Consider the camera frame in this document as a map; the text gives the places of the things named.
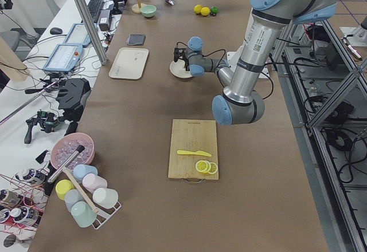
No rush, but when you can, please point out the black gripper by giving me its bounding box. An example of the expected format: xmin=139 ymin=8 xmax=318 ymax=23
xmin=174 ymin=47 xmax=189 ymax=71

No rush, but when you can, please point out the cream round plate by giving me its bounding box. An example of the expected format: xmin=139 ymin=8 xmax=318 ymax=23
xmin=169 ymin=60 xmax=192 ymax=79

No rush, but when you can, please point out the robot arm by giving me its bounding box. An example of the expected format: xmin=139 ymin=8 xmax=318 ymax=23
xmin=174 ymin=0 xmax=337 ymax=125

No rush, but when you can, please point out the cream rabbit tray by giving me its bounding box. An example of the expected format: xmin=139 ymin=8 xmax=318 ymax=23
xmin=108 ymin=47 xmax=149 ymax=80

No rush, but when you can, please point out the yellow lemon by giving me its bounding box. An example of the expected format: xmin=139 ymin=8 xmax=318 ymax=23
xmin=200 ymin=6 xmax=211 ymax=17
xmin=193 ymin=5 xmax=202 ymax=14

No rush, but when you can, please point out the folded grey cloth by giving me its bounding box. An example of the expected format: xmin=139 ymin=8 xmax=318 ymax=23
xmin=126 ymin=34 xmax=146 ymax=46

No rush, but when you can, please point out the mint green bowl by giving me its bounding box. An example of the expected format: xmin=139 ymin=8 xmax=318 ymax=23
xmin=140 ymin=5 xmax=157 ymax=18

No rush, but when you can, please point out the green lime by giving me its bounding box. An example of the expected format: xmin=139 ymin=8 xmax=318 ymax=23
xmin=210 ymin=6 xmax=218 ymax=16

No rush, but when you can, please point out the bamboo cutting board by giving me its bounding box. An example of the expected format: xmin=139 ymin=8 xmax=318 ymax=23
xmin=168 ymin=119 xmax=219 ymax=181

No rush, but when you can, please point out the black keyboard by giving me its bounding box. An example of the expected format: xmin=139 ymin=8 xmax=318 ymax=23
xmin=87 ymin=0 xmax=104 ymax=23

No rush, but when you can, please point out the yellow plastic knife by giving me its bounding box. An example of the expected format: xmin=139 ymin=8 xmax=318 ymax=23
xmin=177 ymin=149 xmax=212 ymax=157

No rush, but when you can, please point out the teach pendant tablet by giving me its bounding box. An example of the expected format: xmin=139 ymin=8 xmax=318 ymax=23
xmin=43 ymin=43 xmax=83 ymax=73
xmin=64 ymin=23 xmax=91 ymax=47

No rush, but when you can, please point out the lemon slice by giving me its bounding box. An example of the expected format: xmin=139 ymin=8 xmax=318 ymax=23
xmin=195 ymin=160 xmax=211 ymax=174
xmin=208 ymin=162 xmax=218 ymax=175

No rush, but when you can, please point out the black computer mouse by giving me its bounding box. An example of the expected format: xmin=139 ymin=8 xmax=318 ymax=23
xmin=49 ymin=27 xmax=63 ymax=35

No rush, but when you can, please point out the steel black-tipped muddler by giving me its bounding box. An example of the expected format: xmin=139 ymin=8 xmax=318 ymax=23
xmin=47 ymin=145 xmax=85 ymax=184

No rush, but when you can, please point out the pink bowl of ice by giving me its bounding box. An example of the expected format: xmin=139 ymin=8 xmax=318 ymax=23
xmin=50 ymin=132 xmax=95 ymax=170

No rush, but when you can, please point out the blue cup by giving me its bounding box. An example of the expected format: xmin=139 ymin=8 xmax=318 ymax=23
xmin=73 ymin=164 xmax=98 ymax=183

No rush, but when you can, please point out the pink cup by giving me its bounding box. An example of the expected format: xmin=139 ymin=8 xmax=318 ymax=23
xmin=82 ymin=173 xmax=108 ymax=194

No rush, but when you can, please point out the white cup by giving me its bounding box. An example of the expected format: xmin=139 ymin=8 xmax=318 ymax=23
xmin=92 ymin=188 xmax=119 ymax=208

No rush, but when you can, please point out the white cup rack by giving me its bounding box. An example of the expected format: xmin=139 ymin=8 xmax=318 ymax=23
xmin=63 ymin=168 xmax=123 ymax=230

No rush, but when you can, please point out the yellow cup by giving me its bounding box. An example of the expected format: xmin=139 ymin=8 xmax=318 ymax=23
xmin=55 ymin=179 xmax=75 ymax=200

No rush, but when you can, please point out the grey cup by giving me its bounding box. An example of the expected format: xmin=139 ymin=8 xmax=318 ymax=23
xmin=64 ymin=189 xmax=84 ymax=212

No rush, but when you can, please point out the mint cup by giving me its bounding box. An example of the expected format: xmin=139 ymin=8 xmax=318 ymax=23
xmin=71 ymin=201 xmax=97 ymax=228

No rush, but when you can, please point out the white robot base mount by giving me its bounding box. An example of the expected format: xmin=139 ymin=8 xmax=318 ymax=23
xmin=225 ymin=45 xmax=272 ymax=80

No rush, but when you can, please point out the aluminium frame post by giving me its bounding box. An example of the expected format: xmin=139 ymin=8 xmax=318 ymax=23
xmin=74 ymin=0 xmax=107 ymax=65

